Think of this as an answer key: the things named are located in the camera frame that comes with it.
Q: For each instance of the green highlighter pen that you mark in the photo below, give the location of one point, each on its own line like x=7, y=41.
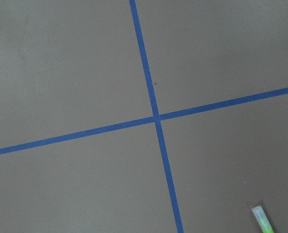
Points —
x=262, y=219

